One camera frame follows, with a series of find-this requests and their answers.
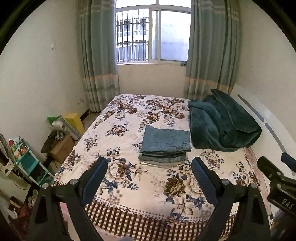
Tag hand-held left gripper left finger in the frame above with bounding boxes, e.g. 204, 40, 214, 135
29, 157, 109, 241

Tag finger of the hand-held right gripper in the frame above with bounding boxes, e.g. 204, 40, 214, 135
257, 156, 285, 184
281, 153, 296, 172

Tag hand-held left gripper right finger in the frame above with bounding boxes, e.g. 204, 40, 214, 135
191, 157, 271, 241

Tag blue jeans pants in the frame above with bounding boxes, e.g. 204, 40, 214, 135
141, 125, 192, 155

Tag white bed headboard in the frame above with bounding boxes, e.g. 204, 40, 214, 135
230, 85, 296, 186

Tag bed with floral sheet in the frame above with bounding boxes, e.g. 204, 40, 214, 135
53, 94, 262, 240

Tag cardboard box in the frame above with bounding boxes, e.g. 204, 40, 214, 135
50, 135, 76, 164

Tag stack of folded jeans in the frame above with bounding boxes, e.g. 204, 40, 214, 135
138, 152, 187, 166

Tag grey flat panel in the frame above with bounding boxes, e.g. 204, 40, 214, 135
59, 118, 81, 140

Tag dark green blanket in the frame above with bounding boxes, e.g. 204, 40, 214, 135
187, 89, 262, 152

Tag dark cloth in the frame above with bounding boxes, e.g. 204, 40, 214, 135
40, 130, 65, 153

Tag white slippers pair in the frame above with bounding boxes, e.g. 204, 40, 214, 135
28, 189, 39, 206

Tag yellow box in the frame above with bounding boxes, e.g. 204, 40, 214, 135
63, 113, 85, 135

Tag teal storage shelf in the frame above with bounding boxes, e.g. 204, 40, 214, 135
14, 139, 55, 187

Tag white pipe piece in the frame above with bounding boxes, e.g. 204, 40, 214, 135
52, 122, 68, 131

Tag green plastic bag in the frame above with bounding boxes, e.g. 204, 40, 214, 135
47, 115, 63, 125

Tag red cloth pile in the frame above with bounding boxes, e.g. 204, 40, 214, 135
9, 197, 33, 223

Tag colourful toy pile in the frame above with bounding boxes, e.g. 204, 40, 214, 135
9, 137, 29, 159

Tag grey-green striped curtain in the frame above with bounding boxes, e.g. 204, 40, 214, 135
183, 0, 241, 101
77, 0, 120, 113

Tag white framed window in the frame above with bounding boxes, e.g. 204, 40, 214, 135
115, 0, 192, 65

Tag window security grille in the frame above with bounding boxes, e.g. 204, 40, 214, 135
116, 9, 150, 62

